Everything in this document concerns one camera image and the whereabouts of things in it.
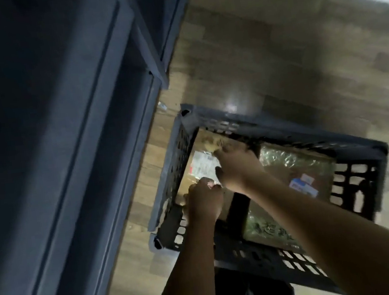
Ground person's right hand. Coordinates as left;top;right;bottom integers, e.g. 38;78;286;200
212;142;269;197

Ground person's left hand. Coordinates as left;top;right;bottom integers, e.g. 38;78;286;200
181;176;228;226

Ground person's dark trousers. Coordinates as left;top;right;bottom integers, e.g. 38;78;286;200
211;258;295;295

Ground person's right forearm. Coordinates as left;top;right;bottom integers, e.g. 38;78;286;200
240;155;389;295

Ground brown cardboard parcel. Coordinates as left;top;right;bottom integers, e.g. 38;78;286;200
172;124;261;226

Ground tape-wrapped cardboard parcel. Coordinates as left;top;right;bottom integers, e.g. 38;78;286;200
232;134;347;254

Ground dark plastic perforated crate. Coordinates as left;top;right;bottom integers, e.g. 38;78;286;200
131;78;389;295

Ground person's left forearm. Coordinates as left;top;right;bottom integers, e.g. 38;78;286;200
136;213;236;295

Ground dark metal shelf rack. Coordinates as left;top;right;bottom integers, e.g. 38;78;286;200
0;0;237;295

